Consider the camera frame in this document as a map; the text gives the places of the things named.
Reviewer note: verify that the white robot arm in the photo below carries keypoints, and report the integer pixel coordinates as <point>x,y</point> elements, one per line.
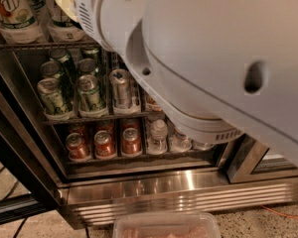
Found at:
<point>214,66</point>

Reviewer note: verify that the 7up can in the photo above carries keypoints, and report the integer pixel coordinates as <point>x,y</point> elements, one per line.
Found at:
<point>20,21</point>
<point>61,27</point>

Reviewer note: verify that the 7UP can far left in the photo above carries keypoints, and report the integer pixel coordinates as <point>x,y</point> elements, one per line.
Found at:
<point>20,21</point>

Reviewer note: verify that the green can second row left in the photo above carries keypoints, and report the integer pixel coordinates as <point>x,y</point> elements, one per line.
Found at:
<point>53,69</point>

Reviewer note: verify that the green can second row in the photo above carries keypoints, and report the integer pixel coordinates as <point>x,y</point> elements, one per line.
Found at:
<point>88,66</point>
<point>53,69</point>

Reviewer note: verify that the green can second row right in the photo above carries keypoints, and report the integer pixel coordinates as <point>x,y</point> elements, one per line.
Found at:
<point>88,66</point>

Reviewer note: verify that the silver can middle shelf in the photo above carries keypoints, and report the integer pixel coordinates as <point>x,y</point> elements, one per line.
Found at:
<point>120,80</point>

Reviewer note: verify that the red can left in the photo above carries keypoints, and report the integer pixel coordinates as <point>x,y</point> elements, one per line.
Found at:
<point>78,148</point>

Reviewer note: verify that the red can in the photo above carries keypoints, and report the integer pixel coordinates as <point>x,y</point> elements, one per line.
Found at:
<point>131,142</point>
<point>78,148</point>
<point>103,145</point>

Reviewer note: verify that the red can middle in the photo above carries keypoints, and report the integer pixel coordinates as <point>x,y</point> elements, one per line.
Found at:
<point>103,145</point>

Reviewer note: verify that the red can right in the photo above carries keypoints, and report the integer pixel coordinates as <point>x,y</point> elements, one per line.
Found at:
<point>131,142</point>

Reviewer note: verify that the water bottle middle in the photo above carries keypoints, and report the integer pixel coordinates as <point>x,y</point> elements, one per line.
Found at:
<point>180,142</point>

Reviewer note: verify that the water bottle right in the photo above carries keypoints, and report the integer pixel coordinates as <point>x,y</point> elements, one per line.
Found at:
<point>203,146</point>

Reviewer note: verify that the clear plastic container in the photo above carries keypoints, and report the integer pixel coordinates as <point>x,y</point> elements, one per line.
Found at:
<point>166,225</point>

